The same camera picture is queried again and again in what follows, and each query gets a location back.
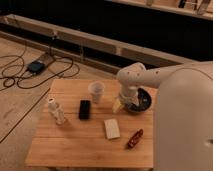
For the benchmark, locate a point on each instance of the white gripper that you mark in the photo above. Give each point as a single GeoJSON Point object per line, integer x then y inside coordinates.
{"type": "Point", "coordinates": [127, 95]}

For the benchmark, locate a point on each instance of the white sponge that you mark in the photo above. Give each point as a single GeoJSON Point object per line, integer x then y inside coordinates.
{"type": "Point", "coordinates": [112, 129]}

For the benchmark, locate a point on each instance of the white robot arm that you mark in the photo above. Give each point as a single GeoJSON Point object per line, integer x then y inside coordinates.
{"type": "Point", "coordinates": [183, 112]}

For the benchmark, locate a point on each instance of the dark ceramic bowl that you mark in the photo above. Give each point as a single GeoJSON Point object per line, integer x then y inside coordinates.
{"type": "Point", "coordinates": [144, 100]}

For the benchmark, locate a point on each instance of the black smartphone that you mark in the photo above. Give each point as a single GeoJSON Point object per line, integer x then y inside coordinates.
{"type": "Point", "coordinates": [84, 110]}

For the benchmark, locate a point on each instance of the red snack wrapper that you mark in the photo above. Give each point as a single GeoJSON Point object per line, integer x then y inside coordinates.
{"type": "Point", "coordinates": [135, 139]}

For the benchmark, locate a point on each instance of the wooden table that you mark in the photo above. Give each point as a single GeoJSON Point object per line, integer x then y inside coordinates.
{"type": "Point", "coordinates": [83, 143]}

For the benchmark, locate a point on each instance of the clear plastic bottle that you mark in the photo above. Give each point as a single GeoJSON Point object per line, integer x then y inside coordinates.
{"type": "Point", "coordinates": [56, 111]}

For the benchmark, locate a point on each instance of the blue power adapter box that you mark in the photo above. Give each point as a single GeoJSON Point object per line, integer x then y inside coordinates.
{"type": "Point", "coordinates": [35, 67]}

